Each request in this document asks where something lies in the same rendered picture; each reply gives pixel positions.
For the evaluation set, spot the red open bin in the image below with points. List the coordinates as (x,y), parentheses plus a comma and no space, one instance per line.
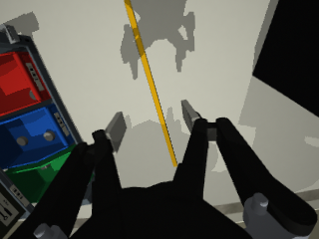
(14,89)

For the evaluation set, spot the green open bin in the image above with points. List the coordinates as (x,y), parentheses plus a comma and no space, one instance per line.
(34,183)

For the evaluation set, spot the yellow vertical bar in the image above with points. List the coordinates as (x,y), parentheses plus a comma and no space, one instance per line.
(149,77)

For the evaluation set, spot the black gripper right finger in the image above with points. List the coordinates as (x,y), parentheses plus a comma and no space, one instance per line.
(271,210)

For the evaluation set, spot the grey metal shelf rack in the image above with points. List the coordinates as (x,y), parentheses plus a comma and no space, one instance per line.
(19,45)

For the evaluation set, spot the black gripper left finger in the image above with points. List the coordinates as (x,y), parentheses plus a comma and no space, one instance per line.
(55,214)

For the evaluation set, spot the blue bin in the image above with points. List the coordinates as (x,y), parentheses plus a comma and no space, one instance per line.
(32,125)

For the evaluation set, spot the grey round disc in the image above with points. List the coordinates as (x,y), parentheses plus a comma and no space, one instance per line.
(31,95)
(22,140)
(49,135)

